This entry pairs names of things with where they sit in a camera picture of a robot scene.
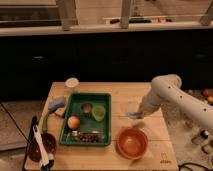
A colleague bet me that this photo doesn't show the small metal cup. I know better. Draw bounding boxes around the small metal cup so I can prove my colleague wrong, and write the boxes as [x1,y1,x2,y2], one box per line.
[81,103,93,117]

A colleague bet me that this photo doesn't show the red yellow apple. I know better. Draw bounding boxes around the red yellow apple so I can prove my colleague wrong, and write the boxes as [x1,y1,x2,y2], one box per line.
[67,116,80,130]

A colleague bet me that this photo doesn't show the black cable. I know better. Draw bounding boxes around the black cable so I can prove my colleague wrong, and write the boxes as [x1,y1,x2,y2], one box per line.
[177,161,206,171]

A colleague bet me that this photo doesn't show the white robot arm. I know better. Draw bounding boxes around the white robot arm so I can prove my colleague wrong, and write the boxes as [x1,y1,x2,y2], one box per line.
[138,74,213,135]

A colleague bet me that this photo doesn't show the dark maroon bowl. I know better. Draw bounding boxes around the dark maroon bowl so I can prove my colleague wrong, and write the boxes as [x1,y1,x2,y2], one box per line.
[27,133,56,162]

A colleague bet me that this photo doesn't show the green plastic tray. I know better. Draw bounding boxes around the green plastic tray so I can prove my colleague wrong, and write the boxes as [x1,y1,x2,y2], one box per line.
[59,93,111,147]

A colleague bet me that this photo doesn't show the green handled utensil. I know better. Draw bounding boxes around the green handled utensil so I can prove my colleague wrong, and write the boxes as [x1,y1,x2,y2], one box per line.
[42,112,49,132]

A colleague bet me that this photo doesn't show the red bowl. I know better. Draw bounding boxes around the red bowl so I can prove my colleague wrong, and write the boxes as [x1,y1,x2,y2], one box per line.
[115,127,148,160]

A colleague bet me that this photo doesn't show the light blue towel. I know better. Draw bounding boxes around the light blue towel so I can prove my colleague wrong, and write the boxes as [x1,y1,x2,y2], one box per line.
[126,112,144,120]

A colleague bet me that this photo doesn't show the dark red grapes bunch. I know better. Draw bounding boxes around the dark red grapes bunch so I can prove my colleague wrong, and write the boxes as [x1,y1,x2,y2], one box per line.
[76,133,98,143]

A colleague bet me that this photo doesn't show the white cup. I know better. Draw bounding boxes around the white cup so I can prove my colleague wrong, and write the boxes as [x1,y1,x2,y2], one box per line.
[65,77,79,93]

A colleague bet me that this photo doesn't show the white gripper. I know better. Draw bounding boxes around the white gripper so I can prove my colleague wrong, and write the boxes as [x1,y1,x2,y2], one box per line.
[138,90,163,117]

